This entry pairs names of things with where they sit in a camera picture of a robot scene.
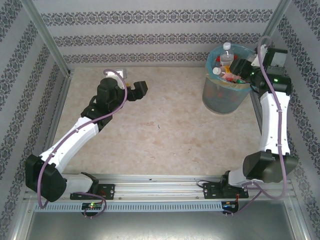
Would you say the light blue bin liner bag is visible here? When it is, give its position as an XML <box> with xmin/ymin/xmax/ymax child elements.
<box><xmin>204</xmin><ymin>44</ymin><xmax>257</xmax><ymax>92</ymax></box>

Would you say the grey translucent round bin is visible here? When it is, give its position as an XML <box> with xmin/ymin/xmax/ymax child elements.
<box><xmin>201</xmin><ymin>44</ymin><xmax>257</xmax><ymax>115</ymax></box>

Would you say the small circuit board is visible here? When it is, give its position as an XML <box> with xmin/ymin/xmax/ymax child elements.
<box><xmin>221</xmin><ymin>200</ymin><xmax>240</xmax><ymax>210</ymax></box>
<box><xmin>81</xmin><ymin>201</ymin><xmax>104</xmax><ymax>211</ymax></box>

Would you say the metal shelf sheet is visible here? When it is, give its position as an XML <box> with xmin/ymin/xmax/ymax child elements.
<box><xmin>14</xmin><ymin>211</ymin><xmax>308</xmax><ymax>240</ymax></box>

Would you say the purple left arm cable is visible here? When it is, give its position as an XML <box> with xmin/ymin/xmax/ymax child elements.
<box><xmin>37</xmin><ymin>68</ymin><xmax>129</xmax><ymax>220</ymax></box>

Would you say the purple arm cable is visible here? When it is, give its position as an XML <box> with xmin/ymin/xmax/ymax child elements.
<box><xmin>233</xmin><ymin>36</ymin><xmax>288</xmax><ymax>216</ymax></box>
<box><xmin>37</xmin><ymin>68</ymin><xmax>129</xmax><ymax>220</ymax></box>

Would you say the aluminium frame post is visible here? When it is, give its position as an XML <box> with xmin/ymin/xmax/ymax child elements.
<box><xmin>21</xmin><ymin>0</ymin><xmax>74</xmax><ymax>78</ymax></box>
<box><xmin>262</xmin><ymin>0</ymin><xmax>294</xmax><ymax>38</ymax></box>

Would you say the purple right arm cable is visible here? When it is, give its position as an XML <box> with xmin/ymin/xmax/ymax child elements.
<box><xmin>233</xmin><ymin>36</ymin><xmax>288</xmax><ymax>216</ymax></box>

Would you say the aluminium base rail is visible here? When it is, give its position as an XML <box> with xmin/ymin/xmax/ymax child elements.
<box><xmin>23</xmin><ymin>174</ymin><xmax>295</xmax><ymax>201</ymax></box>

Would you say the perforated grey cable duct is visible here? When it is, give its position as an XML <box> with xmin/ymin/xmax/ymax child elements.
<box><xmin>33</xmin><ymin>201</ymin><xmax>224</xmax><ymax>213</ymax></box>

